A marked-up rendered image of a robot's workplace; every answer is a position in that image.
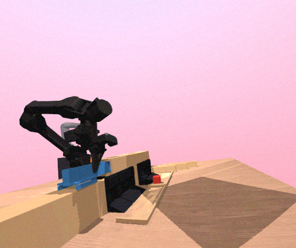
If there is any red cube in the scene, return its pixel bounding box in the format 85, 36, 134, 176
153, 175, 161, 184

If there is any blue long bar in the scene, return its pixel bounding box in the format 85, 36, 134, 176
57, 161, 111, 191

